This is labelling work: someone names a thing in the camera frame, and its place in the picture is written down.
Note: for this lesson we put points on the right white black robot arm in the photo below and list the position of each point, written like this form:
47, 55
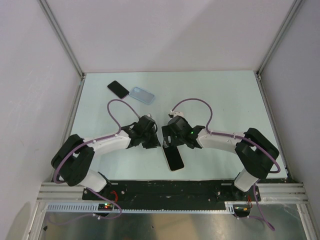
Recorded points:
256, 153

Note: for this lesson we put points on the front aluminium frame rail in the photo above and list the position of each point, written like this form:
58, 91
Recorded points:
291, 193

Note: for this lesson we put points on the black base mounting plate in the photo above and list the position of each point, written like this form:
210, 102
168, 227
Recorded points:
173, 195

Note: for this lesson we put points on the white slotted cable duct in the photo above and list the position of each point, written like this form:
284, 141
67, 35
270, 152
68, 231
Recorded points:
64, 207

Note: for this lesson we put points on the left aluminium frame post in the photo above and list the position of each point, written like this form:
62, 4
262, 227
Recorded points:
49, 14

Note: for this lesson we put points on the translucent blue phone case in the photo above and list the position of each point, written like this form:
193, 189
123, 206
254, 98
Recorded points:
142, 95

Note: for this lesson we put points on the left controller board with LEDs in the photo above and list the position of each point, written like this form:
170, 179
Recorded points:
105, 206

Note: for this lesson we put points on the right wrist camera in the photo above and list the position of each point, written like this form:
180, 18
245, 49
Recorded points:
173, 114

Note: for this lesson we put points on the right aluminium frame post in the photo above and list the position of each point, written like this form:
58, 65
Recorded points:
280, 35

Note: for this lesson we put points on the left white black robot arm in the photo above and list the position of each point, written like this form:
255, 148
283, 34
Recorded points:
73, 160

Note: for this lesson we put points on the aluminium frame post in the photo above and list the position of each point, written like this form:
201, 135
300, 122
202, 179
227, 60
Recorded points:
49, 14
280, 35

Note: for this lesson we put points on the right controller board with wires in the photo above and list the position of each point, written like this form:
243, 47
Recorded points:
241, 211

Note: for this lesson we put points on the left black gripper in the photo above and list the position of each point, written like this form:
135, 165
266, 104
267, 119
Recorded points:
154, 142

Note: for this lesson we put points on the black smartphone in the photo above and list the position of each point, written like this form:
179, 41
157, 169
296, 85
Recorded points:
174, 157

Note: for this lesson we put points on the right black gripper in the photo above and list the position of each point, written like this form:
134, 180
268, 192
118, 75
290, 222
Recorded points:
168, 131

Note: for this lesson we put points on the black phone with red edge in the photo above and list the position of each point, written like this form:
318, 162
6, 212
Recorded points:
120, 91

